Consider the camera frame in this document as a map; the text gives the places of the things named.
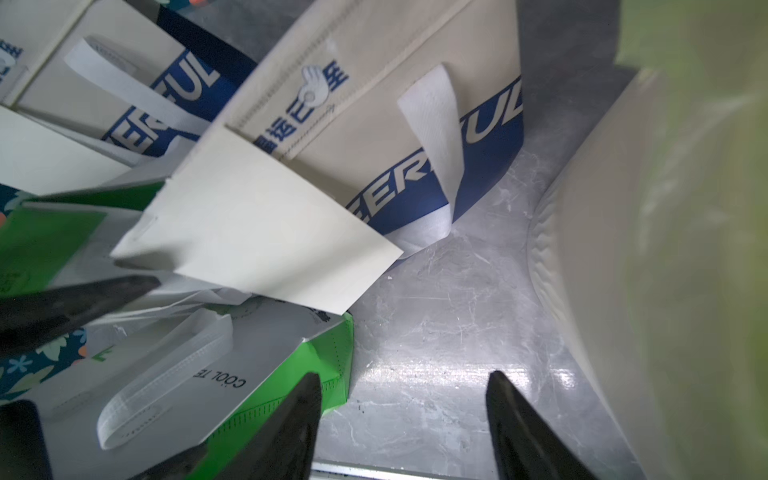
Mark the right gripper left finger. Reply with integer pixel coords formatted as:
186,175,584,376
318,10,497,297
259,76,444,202
217,373,322,480

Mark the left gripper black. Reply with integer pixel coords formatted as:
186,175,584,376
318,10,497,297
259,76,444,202
0,274,208,480

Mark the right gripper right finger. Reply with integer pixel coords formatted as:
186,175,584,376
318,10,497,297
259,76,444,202
485,371,596,480

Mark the middle green white bag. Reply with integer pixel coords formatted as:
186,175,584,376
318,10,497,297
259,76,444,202
1,183,250,324

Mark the green white bag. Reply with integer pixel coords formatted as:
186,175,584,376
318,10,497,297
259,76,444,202
1,183,250,324
22,299,349,479

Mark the front green white bag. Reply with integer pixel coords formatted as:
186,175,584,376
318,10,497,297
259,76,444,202
22,299,349,479

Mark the rear bag white receipt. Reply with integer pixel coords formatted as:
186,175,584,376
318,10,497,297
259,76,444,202
1,107,129,195

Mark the bag white receipt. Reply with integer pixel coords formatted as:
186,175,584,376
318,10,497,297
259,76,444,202
111,128,402,314
1,107,129,195

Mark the white trash bin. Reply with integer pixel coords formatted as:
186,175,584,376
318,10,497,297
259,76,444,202
527,65,768,480

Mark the right bag white receipt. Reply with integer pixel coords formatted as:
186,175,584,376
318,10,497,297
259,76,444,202
111,128,402,314

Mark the yellow-green bin liner bag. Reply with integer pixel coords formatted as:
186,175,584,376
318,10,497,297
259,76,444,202
617,1,767,479

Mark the rear blue white bag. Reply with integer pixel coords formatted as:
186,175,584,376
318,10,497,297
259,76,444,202
1,1,255,172

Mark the blue white bag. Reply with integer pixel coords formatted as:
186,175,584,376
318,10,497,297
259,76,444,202
1,1,255,172
219,1,524,256

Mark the right blue white bag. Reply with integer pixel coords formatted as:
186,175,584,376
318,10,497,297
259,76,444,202
219,1,524,256

